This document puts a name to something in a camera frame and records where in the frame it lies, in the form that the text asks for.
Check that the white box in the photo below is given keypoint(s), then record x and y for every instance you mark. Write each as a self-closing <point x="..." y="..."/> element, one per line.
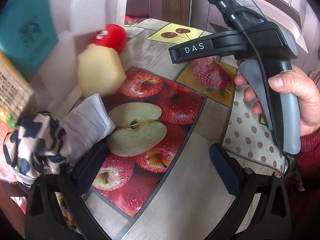
<point x="87" y="5"/>

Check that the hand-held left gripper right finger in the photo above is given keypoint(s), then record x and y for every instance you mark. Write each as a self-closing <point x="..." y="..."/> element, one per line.
<point x="222" y="170"/>

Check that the fruit print tablecloth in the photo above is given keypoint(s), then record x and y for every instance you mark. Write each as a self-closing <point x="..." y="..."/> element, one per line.
<point x="175" y="180"/>

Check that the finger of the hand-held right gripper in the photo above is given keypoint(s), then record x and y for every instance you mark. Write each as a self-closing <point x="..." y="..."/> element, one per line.
<point x="195" y="48"/>

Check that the green and yellow scouring sponge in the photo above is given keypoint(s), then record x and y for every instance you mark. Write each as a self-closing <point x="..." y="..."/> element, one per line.
<point x="25" y="30"/>

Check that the red plush ball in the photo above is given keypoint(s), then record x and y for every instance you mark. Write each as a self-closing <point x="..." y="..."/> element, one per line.
<point x="115" y="37"/>

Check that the person's right forearm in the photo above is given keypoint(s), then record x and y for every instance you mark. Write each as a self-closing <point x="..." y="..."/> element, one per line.
<point x="310" y="150"/>

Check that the black and white patterned cloth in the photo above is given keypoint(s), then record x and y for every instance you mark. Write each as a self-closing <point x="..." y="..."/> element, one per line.
<point x="32" y="140"/>

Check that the dark wooden door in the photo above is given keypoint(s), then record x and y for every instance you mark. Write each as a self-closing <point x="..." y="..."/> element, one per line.
<point x="175" y="0"/>

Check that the pink fluffy cloth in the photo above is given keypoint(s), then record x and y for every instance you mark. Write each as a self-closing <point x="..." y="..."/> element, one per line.
<point x="7" y="167"/>

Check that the mauve plastic chair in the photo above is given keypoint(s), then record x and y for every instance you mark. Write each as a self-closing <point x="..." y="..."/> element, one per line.
<point x="287" y="5"/>

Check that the pale yellow sponge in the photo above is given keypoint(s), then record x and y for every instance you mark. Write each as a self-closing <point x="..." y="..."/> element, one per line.
<point x="100" y="72"/>

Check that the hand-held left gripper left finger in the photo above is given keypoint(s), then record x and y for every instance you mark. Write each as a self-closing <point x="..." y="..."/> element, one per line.
<point x="90" y="166"/>

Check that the person's right hand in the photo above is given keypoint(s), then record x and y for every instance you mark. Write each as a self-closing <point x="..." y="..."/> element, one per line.
<point x="300" y="92"/>

